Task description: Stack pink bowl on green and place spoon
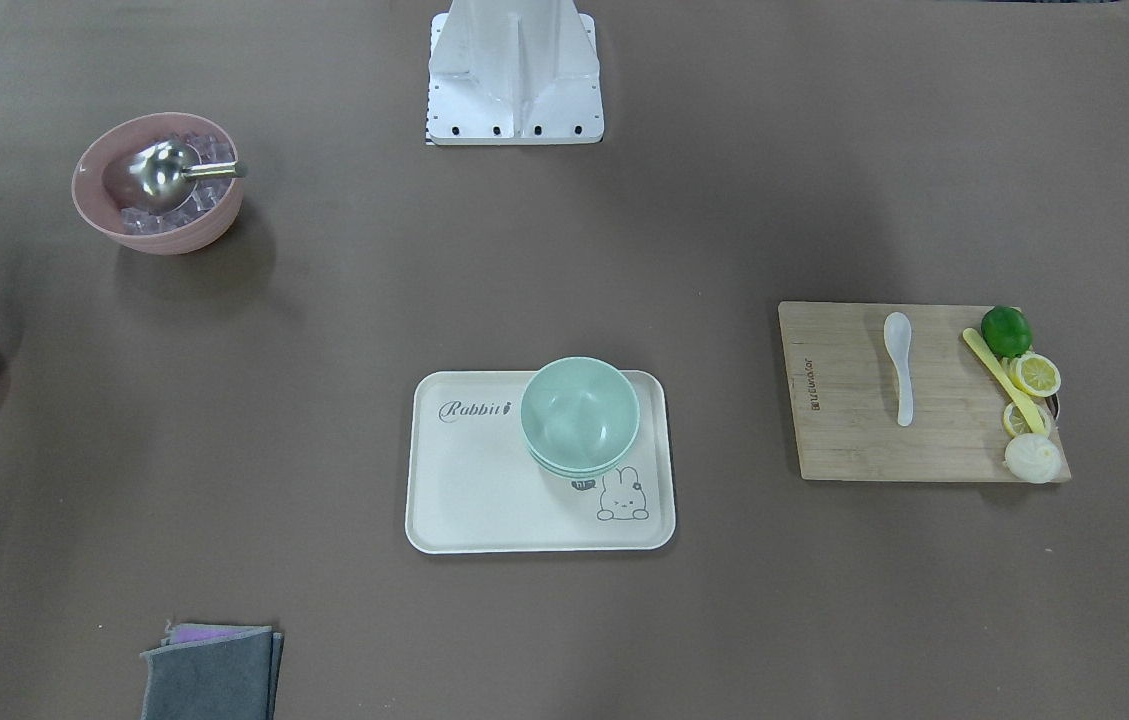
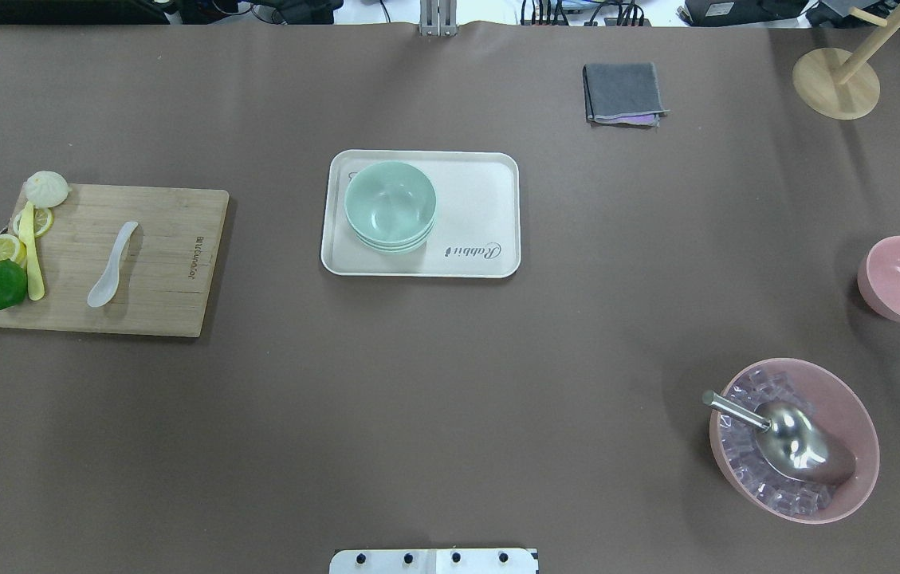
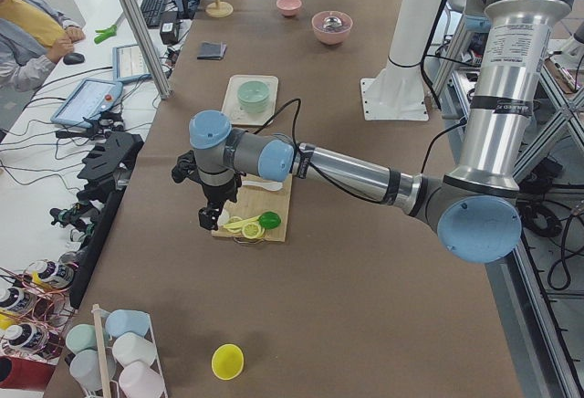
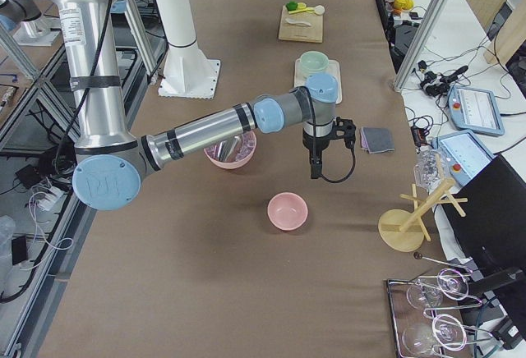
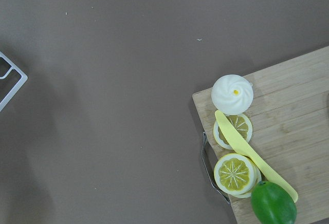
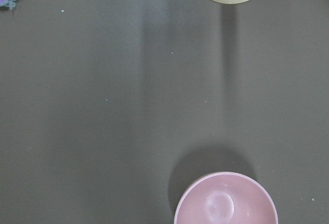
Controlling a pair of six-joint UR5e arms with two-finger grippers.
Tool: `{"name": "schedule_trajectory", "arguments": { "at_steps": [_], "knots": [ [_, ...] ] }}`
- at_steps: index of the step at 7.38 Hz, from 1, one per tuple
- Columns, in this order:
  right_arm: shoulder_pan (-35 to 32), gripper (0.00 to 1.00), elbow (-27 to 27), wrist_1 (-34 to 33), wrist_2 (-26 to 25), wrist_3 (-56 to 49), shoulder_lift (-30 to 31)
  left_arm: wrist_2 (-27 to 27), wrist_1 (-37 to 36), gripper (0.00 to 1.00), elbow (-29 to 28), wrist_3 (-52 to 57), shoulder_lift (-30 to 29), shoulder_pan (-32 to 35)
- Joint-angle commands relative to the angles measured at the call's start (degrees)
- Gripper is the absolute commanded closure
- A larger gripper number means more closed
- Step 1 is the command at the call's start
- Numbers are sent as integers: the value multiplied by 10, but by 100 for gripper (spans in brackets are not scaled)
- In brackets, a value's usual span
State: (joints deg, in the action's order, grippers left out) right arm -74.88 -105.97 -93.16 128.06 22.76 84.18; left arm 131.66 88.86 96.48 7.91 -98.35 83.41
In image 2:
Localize white plastic spoon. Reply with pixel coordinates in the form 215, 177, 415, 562
86, 221, 140, 309

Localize large pink bowl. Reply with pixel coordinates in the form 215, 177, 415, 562
709, 357, 880, 525

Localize green bowl stack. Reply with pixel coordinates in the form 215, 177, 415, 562
344, 161, 438, 254

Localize wooden mug tree stand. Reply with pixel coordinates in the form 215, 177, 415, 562
792, 3, 900, 120

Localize clear ice cubes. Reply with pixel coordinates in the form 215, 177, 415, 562
719, 368, 836, 517

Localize folded grey cloth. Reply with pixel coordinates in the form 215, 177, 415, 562
582, 62, 669, 127

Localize metal ice scoop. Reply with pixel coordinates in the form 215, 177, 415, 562
702, 390, 857, 486

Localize cream serving tray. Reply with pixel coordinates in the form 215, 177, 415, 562
320, 149, 521, 279

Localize wooden cutting board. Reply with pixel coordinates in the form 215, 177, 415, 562
0, 184, 230, 337

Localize white steamed bun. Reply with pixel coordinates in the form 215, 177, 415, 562
22, 171, 71, 210

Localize lemon slice near bun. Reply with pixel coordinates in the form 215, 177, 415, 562
11, 207, 55, 238

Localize yellow plastic knife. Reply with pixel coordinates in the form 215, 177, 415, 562
17, 200, 45, 301

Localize green lime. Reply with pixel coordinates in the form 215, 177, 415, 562
0, 259, 28, 310

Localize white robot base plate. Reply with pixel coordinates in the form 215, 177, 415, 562
328, 548, 540, 573

